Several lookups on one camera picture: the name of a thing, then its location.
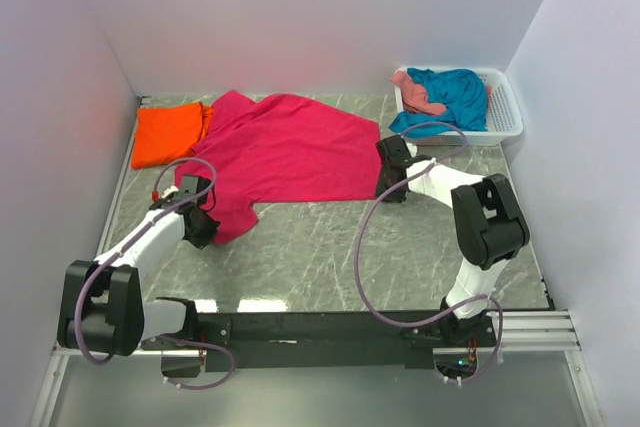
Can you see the teal t shirt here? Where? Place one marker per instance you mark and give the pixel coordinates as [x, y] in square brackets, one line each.
[462, 92]

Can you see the salmon pink t shirt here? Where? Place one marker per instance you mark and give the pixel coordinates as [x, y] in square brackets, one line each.
[414, 96]

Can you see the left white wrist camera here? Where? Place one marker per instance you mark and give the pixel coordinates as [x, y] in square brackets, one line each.
[166, 194]

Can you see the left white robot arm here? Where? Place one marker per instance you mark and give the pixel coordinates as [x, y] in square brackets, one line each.
[102, 310]

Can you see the folded orange t shirt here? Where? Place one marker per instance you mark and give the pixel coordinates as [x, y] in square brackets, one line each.
[165, 134]

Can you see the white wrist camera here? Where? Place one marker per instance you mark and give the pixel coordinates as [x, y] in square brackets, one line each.
[166, 194]
[412, 150]

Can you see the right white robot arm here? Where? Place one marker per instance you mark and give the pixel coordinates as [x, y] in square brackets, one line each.
[489, 225]

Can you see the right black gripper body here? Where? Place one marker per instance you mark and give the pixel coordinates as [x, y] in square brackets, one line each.
[383, 182]

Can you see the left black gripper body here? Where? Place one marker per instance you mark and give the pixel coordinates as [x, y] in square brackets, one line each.
[199, 236]

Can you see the magenta t shirt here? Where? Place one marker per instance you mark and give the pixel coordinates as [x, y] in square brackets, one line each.
[283, 149]

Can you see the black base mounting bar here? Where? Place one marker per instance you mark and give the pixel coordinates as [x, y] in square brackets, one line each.
[327, 339]

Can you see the white plastic laundry basket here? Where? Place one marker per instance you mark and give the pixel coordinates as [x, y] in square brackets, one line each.
[503, 116]

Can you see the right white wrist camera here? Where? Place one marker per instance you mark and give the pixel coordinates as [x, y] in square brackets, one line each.
[412, 150]

